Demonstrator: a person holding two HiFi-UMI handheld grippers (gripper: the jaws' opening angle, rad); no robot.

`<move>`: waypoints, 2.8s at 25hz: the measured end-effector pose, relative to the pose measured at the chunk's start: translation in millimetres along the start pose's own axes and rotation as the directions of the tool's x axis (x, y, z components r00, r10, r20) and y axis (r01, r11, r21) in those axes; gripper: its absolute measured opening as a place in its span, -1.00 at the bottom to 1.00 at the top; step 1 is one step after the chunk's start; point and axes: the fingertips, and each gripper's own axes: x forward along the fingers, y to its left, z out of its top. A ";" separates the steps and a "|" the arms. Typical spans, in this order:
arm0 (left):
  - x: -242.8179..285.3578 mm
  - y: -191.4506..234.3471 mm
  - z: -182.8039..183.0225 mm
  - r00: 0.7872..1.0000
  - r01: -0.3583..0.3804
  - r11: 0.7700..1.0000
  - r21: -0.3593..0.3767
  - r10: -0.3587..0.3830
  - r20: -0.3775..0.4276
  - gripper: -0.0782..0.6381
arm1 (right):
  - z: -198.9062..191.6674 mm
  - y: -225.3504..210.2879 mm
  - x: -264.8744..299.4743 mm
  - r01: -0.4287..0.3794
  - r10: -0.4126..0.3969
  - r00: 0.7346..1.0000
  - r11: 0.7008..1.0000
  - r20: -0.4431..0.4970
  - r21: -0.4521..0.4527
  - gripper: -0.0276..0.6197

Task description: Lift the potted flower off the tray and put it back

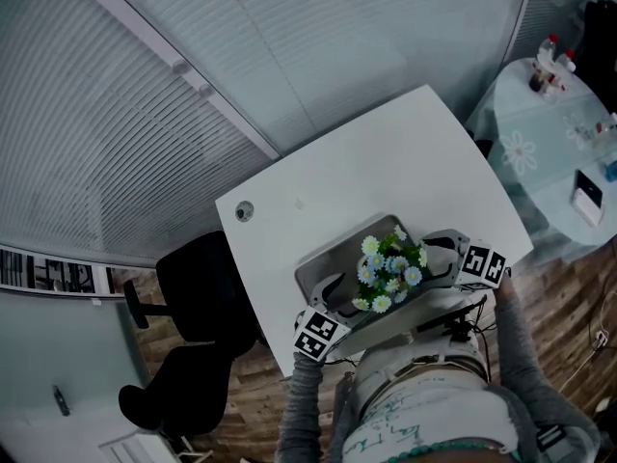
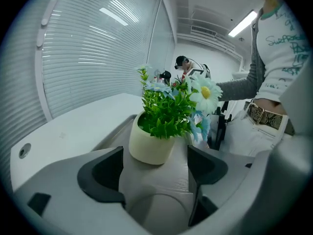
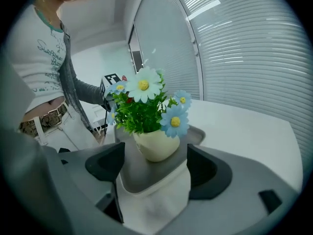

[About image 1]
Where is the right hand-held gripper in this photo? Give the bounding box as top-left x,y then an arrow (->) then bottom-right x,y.
419,229 -> 512,292

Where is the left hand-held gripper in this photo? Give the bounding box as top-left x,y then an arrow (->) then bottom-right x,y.
292,272 -> 363,362

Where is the grey tray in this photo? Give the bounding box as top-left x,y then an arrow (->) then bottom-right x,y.
293,213 -> 436,341

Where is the blue white flower bouquet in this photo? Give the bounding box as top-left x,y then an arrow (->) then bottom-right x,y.
351,224 -> 430,313

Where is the person's left forearm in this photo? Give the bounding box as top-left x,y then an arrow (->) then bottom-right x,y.
276,351 -> 328,463

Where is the person's right forearm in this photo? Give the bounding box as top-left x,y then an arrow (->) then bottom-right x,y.
493,270 -> 603,458

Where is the black waist-mounted device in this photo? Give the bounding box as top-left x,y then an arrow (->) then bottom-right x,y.
416,300 -> 489,342

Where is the snake-print belt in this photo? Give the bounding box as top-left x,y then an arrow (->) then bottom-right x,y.
385,354 -> 489,381

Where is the white table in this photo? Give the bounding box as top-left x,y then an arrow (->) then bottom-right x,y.
214,83 -> 535,379

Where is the black office chair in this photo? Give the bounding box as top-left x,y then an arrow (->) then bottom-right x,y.
118,231 -> 267,437

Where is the person's torso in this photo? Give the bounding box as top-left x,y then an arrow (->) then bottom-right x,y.
327,315 -> 604,463

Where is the white box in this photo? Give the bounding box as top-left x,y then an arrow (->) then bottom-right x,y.
570,188 -> 606,227

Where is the pale blue floral tablecloth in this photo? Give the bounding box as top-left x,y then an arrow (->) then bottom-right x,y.
464,57 -> 617,260

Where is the black smartphone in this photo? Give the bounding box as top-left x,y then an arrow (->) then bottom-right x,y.
573,170 -> 604,210

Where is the clear bottle with red label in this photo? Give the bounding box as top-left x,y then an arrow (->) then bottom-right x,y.
588,112 -> 617,142

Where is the clear bottle with red cap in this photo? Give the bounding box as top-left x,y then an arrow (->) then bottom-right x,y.
537,34 -> 559,69
557,48 -> 578,79

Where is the glass partition with blinds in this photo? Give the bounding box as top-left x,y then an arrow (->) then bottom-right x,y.
0,0 -> 579,269

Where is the frosted glass door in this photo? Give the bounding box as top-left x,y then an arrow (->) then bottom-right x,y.
0,290 -> 151,463

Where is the turquoise bead necklace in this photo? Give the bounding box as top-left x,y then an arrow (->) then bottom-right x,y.
383,440 -> 522,463

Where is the grey strap buckle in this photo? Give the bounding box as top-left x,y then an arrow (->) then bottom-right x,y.
533,423 -> 566,453

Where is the dark door handle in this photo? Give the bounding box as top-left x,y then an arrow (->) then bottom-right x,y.
51,384 -> 73,419

